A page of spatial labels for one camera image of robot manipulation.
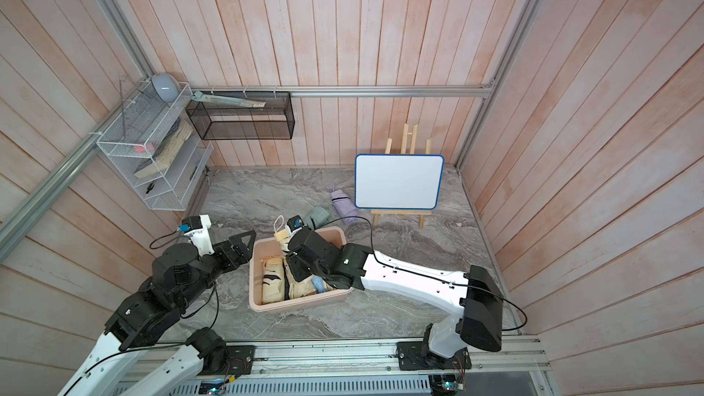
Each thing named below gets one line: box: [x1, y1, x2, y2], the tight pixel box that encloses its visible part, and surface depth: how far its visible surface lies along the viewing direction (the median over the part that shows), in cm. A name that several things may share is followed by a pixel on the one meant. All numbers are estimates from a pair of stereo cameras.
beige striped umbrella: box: [273, 214, 291, 256], surface depth 72 cm
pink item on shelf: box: [133, 143, 156, 154], surface depth 72 cm
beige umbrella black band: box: [262, 257, 286, 305], surface depth 83 cm
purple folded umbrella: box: [330, 188, 359, 225], surface depth 106 cm
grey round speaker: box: [151, 72, 181, 104], surface depth 85 cm
